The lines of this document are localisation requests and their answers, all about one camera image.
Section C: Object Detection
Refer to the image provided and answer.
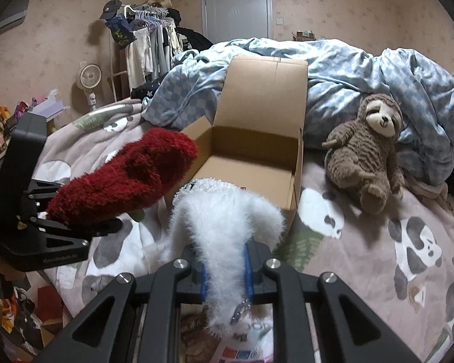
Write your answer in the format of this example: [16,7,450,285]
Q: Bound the red fluffy sock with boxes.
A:
[46,128,198,228]

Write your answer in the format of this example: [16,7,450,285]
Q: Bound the pink blue tissue pack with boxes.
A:
[210,315,274,363]

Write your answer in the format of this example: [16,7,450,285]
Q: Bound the white fluffy sock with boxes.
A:
[159,178,285,337]

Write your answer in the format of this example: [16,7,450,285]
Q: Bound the panda print pink blanket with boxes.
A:
[47,150,454,362]

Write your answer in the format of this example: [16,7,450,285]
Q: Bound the white standing fan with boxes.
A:
[76,61,102,111]

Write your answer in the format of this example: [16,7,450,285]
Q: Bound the brown sloth plush toy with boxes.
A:
[322,93,404,215]

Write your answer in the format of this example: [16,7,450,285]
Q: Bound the open cardboard box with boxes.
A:
[165,56,308,227]

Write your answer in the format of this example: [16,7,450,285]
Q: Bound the clothes rack with garments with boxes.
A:
[101,0,212,101]

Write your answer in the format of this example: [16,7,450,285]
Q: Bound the black baseball cap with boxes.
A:
[100,0,122,21]

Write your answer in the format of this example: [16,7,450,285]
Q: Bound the blue checkered duvet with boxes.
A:
[142,38,454,185]

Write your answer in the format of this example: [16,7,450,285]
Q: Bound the white door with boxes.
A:
[201,0,273,44]

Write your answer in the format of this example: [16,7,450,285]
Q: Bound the small cardboard box far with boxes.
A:
[292,30,317,42]

